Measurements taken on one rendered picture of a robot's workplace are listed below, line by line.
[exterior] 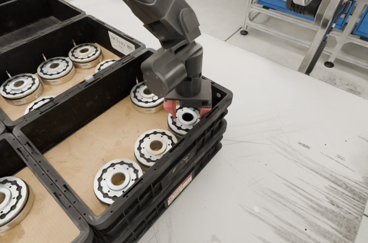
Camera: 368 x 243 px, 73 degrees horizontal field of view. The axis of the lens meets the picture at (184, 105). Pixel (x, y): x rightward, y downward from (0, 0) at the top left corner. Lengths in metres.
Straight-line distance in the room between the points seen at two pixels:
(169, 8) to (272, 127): 0.56
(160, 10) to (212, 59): 0.67
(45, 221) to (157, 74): 0.37
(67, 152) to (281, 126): 0.63
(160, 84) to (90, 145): 0.29
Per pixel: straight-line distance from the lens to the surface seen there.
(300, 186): 0.77
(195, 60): 0.47
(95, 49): 0.89
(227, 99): 0.58
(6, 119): 0.66
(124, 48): 0.83
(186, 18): 0.45
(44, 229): 0.60
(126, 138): 0.64
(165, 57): 0.44
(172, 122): 0.62
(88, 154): 0.64
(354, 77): 2.47
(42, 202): 0.62
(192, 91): 0.52
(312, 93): 1.03
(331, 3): 1.16
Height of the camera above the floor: 1.34
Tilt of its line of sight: 47 degrees down
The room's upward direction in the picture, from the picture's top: straight up
